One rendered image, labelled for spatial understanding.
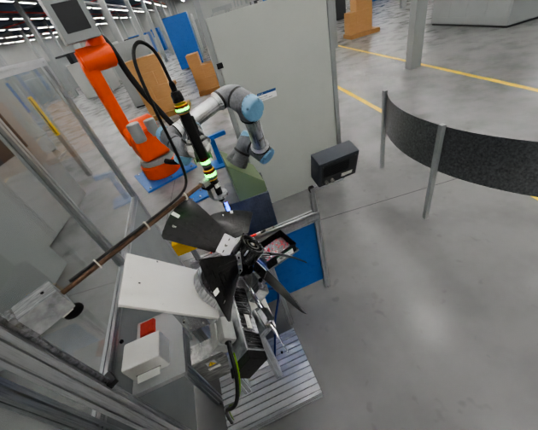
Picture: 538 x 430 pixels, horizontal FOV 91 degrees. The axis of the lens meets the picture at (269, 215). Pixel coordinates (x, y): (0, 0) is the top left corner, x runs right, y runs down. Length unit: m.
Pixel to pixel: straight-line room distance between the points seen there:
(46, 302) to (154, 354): 0.62
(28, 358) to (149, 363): 0.58
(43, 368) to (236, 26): 2.58
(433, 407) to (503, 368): 0.50
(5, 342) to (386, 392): 1.87
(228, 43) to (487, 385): 3.09
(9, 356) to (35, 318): 0.09
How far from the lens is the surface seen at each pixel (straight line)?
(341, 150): 1.64
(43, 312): 0.88
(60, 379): 1.00
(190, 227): 1.12
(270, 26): 2.88
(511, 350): 2.40
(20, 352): 0.92
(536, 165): 2.47
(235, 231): 1.29
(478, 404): 2.19
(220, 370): 1.52
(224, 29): 2.77
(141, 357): 1.40
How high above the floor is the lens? 2.01
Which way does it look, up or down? 38 degrees down
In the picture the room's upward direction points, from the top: 17 degrees counter-clockwise
